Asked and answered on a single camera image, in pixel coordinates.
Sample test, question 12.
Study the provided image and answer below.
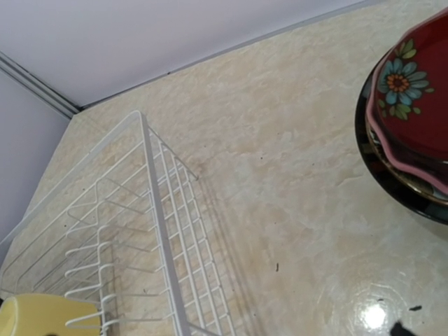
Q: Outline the pink speckled plate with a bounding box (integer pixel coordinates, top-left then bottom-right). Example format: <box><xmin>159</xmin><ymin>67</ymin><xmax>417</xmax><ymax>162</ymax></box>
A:
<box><xmin>364</xmin><ymin>66</ymin><xmax>448</xmax><ymax>197</ymax></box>

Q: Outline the yellow mug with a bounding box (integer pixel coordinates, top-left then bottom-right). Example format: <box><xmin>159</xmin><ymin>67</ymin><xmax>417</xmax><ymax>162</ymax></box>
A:
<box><xmin>1</xmin><ymin>293</ymin><xmax>101</xmax><ymax>335</ymax></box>

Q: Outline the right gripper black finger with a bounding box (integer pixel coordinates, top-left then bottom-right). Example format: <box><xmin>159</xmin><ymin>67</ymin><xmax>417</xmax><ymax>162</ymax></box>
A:
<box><xmin>390</xmin><ymin>321</ymin><xmax>417</xmax><ymax>336</ymax></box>

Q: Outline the small black plate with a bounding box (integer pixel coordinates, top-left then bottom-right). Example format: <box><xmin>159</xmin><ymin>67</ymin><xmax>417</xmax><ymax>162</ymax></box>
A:
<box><xmin>374</xmin><ymin>10</ymin><xmax>447</xmax><ymax>161</ymax></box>

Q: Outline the light teal plate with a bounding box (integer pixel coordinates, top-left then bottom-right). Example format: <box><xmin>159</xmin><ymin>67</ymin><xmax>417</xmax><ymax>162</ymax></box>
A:
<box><xmin>366</xmin><ymin>123</ymin><xmax>447</xmax><ymax>206</ymax></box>

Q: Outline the left aluminium frame post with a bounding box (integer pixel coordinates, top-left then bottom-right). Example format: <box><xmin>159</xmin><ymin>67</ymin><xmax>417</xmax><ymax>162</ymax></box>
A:
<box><xmin>1</xmin><ymin>52</ymin><xmax>83</xmax><ymax>119</ymax></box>

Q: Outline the white wire dish rack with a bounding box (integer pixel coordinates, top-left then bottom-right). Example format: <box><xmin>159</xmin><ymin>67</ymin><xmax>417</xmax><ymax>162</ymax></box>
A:
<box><xmin>1</xmin><ymin>111</ymin><xmax>237</xmax><ymax>335</ymax></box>

